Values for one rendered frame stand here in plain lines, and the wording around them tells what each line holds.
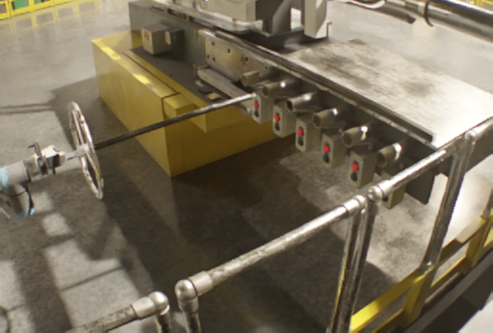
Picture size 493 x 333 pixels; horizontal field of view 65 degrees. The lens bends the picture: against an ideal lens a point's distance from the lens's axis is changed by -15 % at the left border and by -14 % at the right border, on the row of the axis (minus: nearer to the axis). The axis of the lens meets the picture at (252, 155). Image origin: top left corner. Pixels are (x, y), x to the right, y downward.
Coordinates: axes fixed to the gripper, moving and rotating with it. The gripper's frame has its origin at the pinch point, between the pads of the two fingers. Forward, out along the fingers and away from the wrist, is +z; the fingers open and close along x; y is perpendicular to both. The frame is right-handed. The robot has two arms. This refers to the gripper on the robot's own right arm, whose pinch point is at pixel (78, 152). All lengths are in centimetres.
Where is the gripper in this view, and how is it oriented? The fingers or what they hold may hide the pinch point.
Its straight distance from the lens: 171.5
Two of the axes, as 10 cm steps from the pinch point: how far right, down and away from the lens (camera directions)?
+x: 4.9, -0.3, -8.7
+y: 2.9, 9.5, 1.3
